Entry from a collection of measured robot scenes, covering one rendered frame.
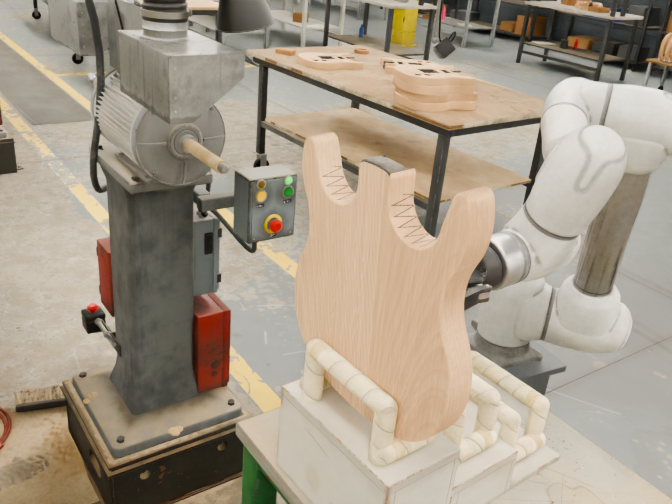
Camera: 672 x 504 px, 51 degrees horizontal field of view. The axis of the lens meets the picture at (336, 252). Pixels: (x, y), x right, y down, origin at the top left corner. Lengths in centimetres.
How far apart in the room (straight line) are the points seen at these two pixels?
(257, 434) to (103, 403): 120
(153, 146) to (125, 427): 95
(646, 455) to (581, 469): 171
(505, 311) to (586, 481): 70
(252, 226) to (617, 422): 186
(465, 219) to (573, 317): 118
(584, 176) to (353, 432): 52
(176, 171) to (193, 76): 43
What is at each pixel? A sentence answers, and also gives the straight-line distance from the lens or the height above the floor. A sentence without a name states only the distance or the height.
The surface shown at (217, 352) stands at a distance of 239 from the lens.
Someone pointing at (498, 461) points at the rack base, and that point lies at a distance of 123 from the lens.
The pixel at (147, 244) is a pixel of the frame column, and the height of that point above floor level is 90.
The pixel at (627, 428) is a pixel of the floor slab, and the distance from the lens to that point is 322.
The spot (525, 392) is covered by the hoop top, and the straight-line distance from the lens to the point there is 136.
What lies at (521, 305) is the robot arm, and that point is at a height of 90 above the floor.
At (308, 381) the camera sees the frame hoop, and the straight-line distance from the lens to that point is 112.
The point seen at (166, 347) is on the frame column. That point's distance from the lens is 232.
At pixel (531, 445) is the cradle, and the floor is 97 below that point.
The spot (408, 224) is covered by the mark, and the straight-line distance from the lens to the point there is 91.
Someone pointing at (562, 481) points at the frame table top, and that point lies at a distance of 138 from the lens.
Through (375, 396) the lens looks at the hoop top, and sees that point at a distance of 100.
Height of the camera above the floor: 181
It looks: 26 degrees down
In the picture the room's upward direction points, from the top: 5 degrees clockwise
